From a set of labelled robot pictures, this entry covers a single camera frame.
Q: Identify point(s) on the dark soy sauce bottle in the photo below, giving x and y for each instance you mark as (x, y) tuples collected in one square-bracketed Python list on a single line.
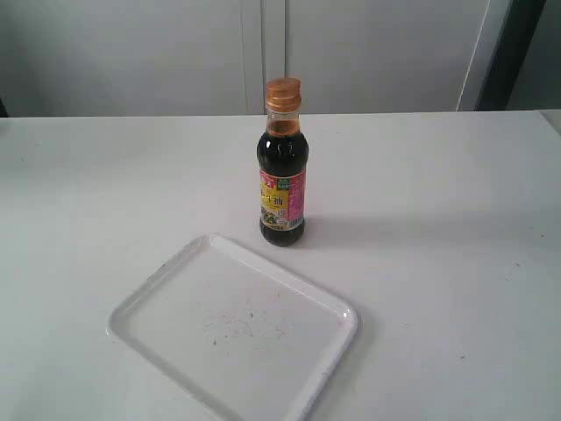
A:
[(283, 154)]

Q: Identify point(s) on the white plastic tray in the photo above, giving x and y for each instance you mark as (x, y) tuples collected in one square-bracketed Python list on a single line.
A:
[(242, 336)]

